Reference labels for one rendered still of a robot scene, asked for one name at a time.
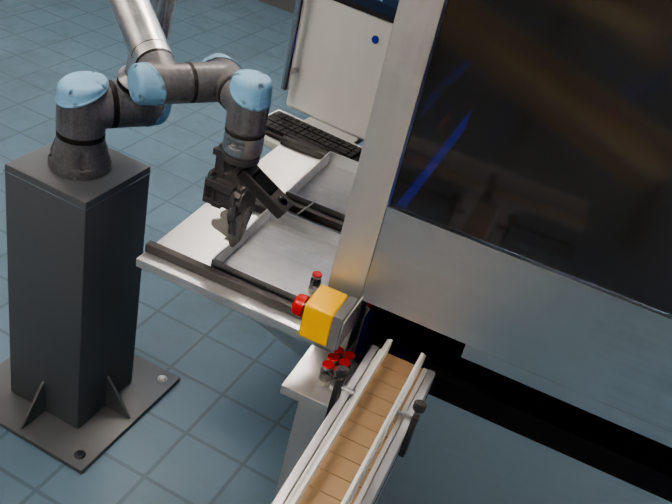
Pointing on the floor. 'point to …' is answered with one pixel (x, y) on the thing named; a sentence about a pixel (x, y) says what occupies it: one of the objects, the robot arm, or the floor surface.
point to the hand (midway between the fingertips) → (237, 242)
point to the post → (375, 177)
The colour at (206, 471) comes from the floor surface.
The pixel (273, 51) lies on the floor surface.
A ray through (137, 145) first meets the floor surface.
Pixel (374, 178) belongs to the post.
